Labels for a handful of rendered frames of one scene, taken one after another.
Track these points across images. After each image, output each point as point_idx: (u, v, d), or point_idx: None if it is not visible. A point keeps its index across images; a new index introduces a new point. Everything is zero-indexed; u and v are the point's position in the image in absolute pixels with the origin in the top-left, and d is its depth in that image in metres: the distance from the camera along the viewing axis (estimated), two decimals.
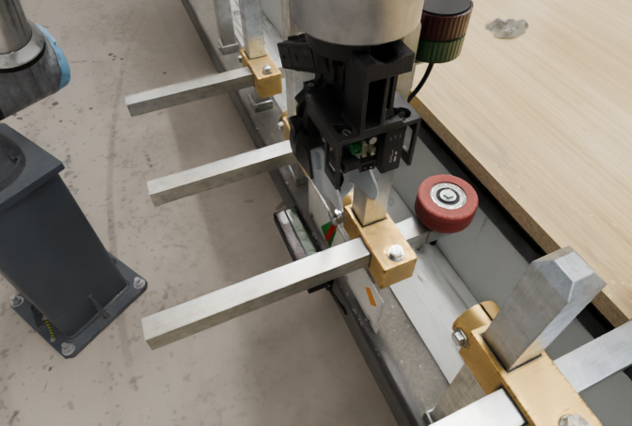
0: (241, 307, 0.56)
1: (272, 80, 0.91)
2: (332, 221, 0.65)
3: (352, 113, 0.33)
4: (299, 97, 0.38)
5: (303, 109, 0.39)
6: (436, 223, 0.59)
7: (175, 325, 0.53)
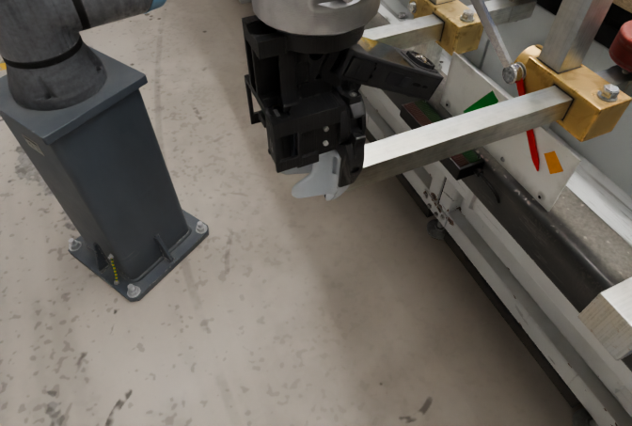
0: (441, 148, 0.48)
1: None
2: (511, 72, 0.58)
3: None
4: None
5: None
6: None
7: (375, 160, 0.46)
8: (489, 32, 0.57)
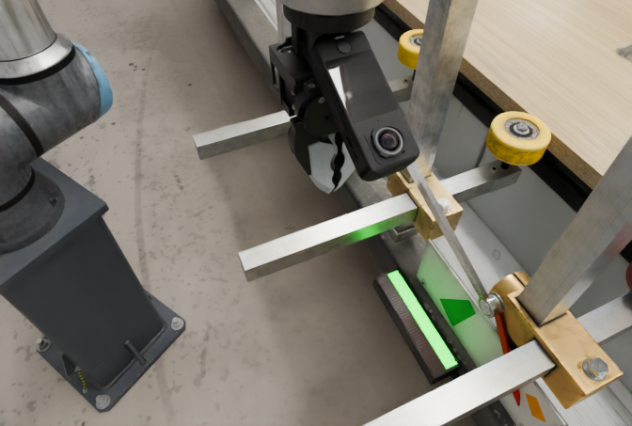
0: None
1: None
2: (487, 308, 0.51)
3: None
4: None
5: None
6: None
7: None
8: (462, 263, 0.51)
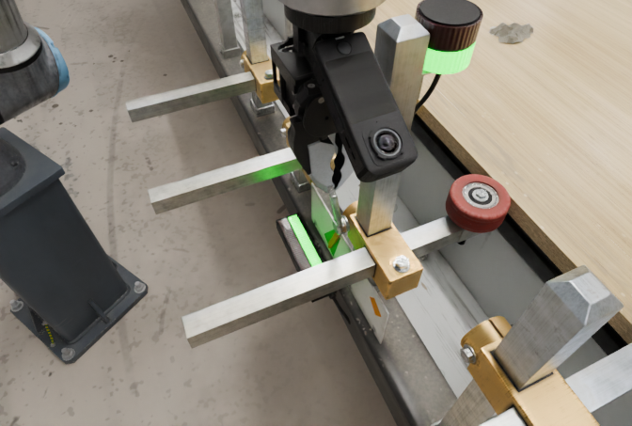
0: (279, 306, 0.56)
1: None
2: (336, 230, 0.64)
3: None
4: None
5: None
6: (469, 223, 0.59)
7: (215, 323, 0.53)
8: (335, 217, 0.59)
